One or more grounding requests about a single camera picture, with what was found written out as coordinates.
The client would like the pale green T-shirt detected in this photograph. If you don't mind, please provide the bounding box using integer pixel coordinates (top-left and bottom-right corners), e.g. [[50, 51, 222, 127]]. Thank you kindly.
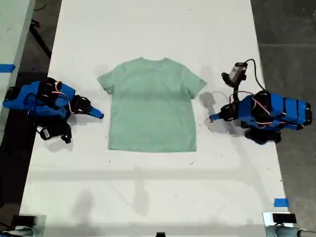
[[97, 57, 207, 153]]

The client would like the black stand leg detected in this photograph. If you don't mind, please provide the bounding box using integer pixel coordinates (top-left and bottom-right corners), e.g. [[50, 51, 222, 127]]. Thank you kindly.
[[29, 20, 52, 59]]

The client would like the pale side table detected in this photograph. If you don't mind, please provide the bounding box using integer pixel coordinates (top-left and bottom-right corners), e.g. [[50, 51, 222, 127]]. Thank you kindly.
[[0, 0, 36, 143]]

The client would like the small black box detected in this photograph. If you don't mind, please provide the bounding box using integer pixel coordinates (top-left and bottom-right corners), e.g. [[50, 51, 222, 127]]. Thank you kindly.
[[11, 215, 37, 227], [272, 213, 297, 224]]

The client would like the thin white cable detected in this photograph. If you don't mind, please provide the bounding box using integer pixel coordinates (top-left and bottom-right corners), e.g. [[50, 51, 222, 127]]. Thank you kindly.
[[208, 90, 234, 102]]

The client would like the black camera stalk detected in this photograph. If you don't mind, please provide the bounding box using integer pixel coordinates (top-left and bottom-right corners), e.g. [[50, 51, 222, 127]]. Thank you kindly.
[[221, 71, 242, 104], [54, 120, 73, 145]]

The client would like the black camera box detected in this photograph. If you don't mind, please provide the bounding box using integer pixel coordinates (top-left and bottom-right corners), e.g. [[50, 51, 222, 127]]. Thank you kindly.
[[231, 62, 248, 81], [36, 125, 57, 141]]

